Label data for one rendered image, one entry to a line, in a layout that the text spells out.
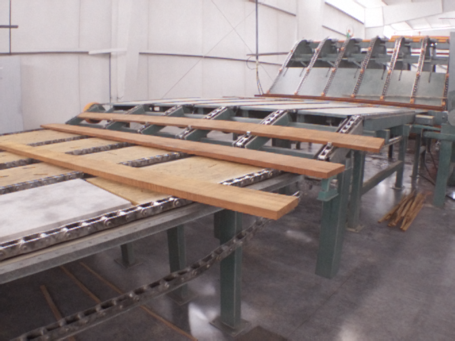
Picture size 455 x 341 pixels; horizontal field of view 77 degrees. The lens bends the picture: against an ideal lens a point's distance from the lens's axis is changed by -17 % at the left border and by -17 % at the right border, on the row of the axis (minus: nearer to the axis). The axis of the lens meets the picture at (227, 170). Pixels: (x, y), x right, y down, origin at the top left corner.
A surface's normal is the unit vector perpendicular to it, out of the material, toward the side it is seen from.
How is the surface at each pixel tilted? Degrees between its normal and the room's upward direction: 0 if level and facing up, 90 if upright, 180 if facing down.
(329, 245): 90
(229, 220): 90
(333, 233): 90
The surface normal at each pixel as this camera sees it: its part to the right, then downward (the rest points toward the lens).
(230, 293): -0.68, 0.18
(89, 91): 0.73, 0.11
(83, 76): 0.57, 0.18
